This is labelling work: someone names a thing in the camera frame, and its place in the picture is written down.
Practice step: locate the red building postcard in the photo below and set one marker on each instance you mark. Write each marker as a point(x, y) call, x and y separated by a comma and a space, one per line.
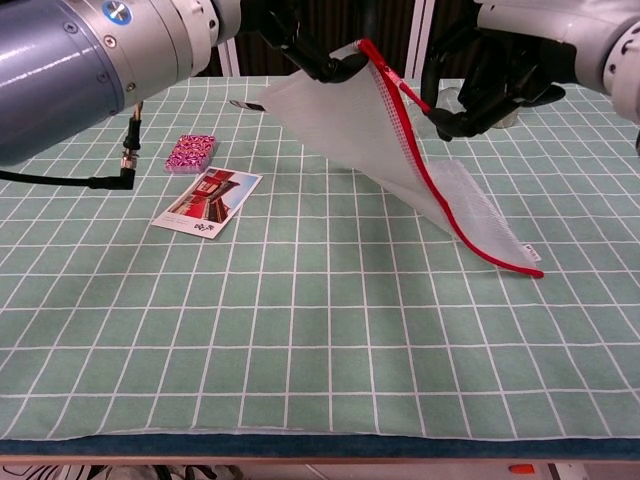
point(207, 202)

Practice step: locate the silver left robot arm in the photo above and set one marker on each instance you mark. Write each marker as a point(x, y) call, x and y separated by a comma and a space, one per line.
point(75, 70)

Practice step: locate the white mesh zipper pouch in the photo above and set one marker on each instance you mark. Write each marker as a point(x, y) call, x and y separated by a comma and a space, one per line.
point(350, 120)

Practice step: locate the small orange tag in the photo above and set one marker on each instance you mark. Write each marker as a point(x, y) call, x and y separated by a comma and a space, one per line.
point(521, 469)

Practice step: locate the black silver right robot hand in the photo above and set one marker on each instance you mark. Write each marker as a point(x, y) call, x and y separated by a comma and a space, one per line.
point(505, 65)

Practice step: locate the white partition post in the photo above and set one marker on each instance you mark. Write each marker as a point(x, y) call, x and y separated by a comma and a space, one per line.
point(230, 60)
point(419, 45)

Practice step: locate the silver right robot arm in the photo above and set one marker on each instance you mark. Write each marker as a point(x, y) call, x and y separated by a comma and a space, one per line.
point(625, 65)

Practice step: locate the green checkered tablecloth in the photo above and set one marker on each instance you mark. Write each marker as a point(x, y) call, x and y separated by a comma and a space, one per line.
point(250, 325)

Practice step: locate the pink patterned card deck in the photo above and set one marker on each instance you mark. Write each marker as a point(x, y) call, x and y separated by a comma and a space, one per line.
point(190, 152)

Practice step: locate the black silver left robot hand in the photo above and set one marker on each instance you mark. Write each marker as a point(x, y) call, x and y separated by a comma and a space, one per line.
point(310, 55)

